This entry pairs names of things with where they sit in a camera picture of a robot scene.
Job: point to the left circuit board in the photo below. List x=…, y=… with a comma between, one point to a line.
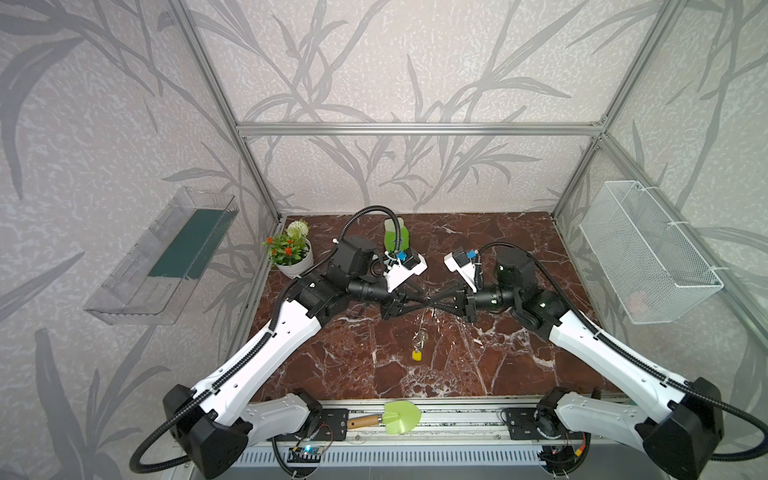
x=307, y=453

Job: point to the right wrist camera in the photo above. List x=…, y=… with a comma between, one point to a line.
x=466, y=264

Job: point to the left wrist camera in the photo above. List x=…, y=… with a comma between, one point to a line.
x=398, y=271

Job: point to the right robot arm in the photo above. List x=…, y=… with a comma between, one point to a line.
x=677, y=423

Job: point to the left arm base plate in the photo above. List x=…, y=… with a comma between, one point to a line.
x=326, y=425

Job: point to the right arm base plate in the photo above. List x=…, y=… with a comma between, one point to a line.
x=527, y=423

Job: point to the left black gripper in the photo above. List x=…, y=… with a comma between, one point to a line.
x=395, y=304

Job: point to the green shovel wooden handle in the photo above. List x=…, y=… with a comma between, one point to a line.
x=398, y=417

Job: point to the white wire basket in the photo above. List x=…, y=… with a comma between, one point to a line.
x=655, y=270

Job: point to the clear acrylic wall shelf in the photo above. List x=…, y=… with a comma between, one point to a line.
x=157, y=277

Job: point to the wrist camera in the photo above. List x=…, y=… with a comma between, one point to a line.
x=398, y=271
x=466, y=264

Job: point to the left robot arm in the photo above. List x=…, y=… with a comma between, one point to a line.
x=210, y=424

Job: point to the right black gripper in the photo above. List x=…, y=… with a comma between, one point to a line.
x=465, y=302

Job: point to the right wiring bundle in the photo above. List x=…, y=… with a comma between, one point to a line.
x=564, y=453

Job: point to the potted flower plant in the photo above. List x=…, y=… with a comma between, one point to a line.
x=291, y=251

